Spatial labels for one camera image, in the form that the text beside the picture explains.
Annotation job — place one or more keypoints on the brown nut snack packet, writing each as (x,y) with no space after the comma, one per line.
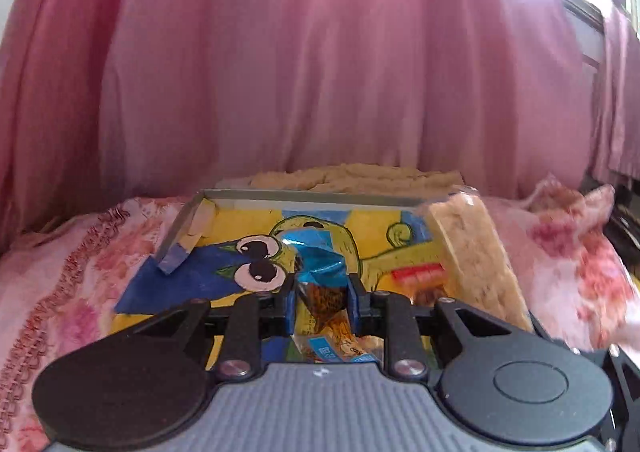
(422,284)

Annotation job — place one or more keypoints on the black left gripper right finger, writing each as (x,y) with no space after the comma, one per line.
(496,382)

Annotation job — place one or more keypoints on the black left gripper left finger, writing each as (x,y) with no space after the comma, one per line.
(144,385)

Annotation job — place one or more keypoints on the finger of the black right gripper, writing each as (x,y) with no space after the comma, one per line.
(620,429)

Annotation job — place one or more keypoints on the pink floral bed sheet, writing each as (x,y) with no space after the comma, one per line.
(62,289)

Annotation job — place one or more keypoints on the rice cracker bar packet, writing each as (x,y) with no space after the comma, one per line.
(478,269)

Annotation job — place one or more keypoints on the colourful cartoon drawing paper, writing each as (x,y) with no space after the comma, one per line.
(227,253)

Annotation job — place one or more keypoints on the blue orange snack packet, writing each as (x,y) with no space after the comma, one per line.
(323,333)

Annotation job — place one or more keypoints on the grey cardboard tray box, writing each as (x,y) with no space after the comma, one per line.
(198,213)

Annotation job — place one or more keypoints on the pink curtain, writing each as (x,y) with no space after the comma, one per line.
(103,100)

